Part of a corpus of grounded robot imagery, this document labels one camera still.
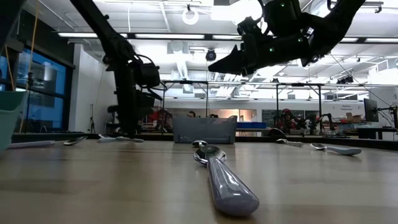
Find brown cardboard box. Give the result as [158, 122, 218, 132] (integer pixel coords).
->
[345, 112, 363, 123]

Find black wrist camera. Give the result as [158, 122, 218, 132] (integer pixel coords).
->
[133, 62, 161, 88]
[264, 0, 303, 37]

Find lavender-handled knife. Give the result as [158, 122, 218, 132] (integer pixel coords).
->
[97, 134, 145, 144]

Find pale-handled spoon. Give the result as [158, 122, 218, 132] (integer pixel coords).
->
[275, 138, 305, 147]

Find thin black tripod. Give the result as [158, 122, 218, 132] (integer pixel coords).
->
[89, 103, 97, 134]

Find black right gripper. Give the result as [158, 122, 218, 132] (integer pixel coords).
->
[207, 17, 315, 77]

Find teal plastic bin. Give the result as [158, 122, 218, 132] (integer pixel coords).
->
[0, 90, 28, 154]

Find black metal table frame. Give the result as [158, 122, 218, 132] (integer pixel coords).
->
[160, 79, 210, 119]
[270, 82, 326, 134]

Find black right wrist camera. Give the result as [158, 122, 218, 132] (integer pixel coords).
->
[264, 0, 303, 37]

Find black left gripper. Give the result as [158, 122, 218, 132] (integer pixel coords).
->
[107, 51, 162, 139]

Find blue plastic crate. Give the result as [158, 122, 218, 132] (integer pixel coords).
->
[236, 121, 267, 129]

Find large lavender-handled spoon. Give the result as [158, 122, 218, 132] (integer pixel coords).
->
[193, 145, 261, 218]

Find white hanging ring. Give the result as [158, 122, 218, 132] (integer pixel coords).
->
[182, 7, 200, 26]

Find blue glass window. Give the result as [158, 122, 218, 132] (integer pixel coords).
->
[0, 48, 68, 133]

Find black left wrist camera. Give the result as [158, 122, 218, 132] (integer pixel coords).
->
[133, 62, 161, 88]

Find black ceiling track lights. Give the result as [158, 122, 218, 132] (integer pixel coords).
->
[336, 75, 354, 85]

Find black computer monitor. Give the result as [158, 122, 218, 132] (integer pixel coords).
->
[363, 98, 380, 123]

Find overhead light rail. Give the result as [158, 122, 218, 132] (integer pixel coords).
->
[57, 32, 398, 44]

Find black desk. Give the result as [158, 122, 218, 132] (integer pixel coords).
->
[356, 126, 398, 141]

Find gray plastic bin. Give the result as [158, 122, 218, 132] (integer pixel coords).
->
[172, 115, 238, 144]

